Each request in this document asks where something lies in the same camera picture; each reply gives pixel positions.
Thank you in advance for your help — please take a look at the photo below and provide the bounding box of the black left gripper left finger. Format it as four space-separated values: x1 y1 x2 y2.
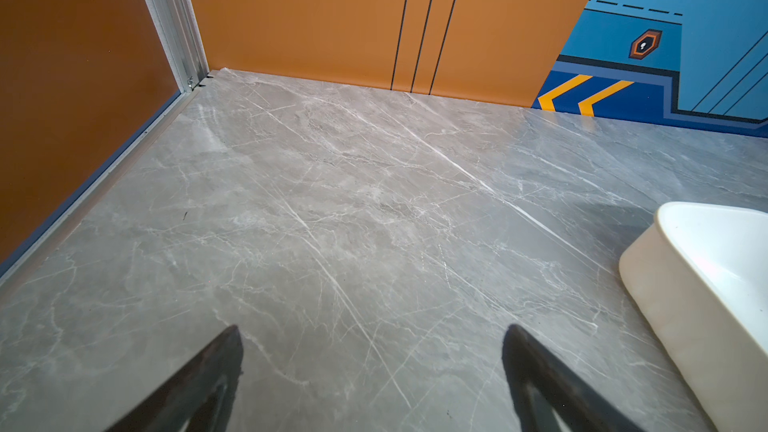
109 325 244 431

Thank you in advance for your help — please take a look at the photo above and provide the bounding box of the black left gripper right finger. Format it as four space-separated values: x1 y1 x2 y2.
501 324 641 431

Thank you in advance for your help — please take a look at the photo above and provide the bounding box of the white rectangular plastic bin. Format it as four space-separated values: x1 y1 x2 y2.
619 202 767 431

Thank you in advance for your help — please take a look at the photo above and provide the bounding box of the aluminium left rear corner post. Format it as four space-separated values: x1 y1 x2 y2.
145 0 210 94

